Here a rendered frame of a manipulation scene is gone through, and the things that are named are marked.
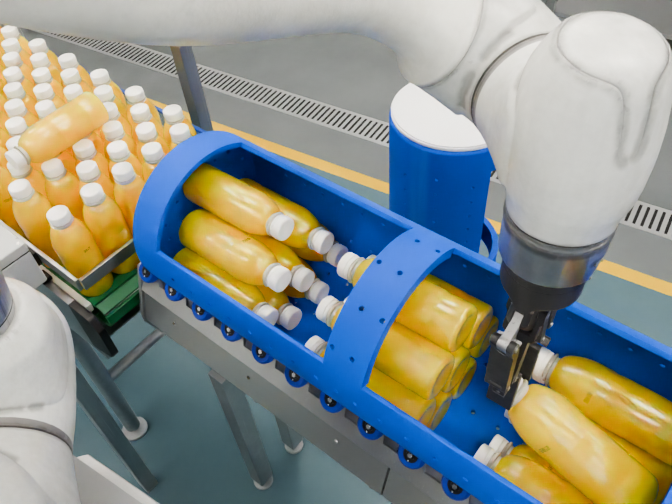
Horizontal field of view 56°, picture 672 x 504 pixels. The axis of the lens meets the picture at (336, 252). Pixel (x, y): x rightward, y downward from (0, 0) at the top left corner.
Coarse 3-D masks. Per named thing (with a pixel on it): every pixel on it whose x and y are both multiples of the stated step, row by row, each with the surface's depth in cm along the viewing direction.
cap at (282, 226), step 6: (282, 216) 96; (276, 222) 96; (282, 222) 95; (288, 222) 97; (270, 228) 96; (276, 228) 95; (282, 228) 96; (288, 228) 97; (276, 234) 96; (282, 234) 97; (288, 234) 98; (282, 240) 97
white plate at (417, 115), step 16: (400, 96) 139; (416, 96) 139; (400, 112) 135; (416, 112) 135; (432, 112) 134; (448, 112) 134; (400, 128) 132; (416, 128) 131; (432, 128) 131; (448, 128) 130; (464, 128) 130; (432, 144) 127; (448, 144) 127; (464, 144) 126; (480, 144) 126
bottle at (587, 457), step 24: (528, 408) 70; (552, 408) 70; (576, 408) 72; (528, 432) 71; (552, 432) 69; (576, 432) 69; (600, 432) 71; (552, 456) 70; (576, 456) 69; (600, 456) 69; (624, 456) 70; (576, 480) 70; (600, 480) 69; (624, 480) 69; (648, 480) 69
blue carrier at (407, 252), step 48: (192, 144) 100; (240, 144) 103; (144, 192) 98; (288, 192) 115; (336, 192) 94; (144, 240) 99; (336, 240) 112; (384, 240) 105; (432, 240) 85; (192, 288) 96; (336, 288) 112; (384, 288) 79; (480, 288) 96; (288, 336) 86; (336, 336) 80; (384, 336) 78; (576, 336) 89; (624, 336) 74; (336, 384) 83; (480, 384) 98; (528, 384) 95; (384, 432) 83; (432, 432) 76; (480, 432) 94; (480, 480) 73
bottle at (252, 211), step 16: (192, 176) 102; (208, 176) 102; (224, 176) 101; (192, 192) 102; (208, 192) 100; (224, 192) 99; (240, 192) 98; (256, 192) 98; (208, 208) 102; (224, 208) 99; (240, 208) 97; (256, 208) 96; (272, 208) 97; (240, 224) 98; (256, 224) 97
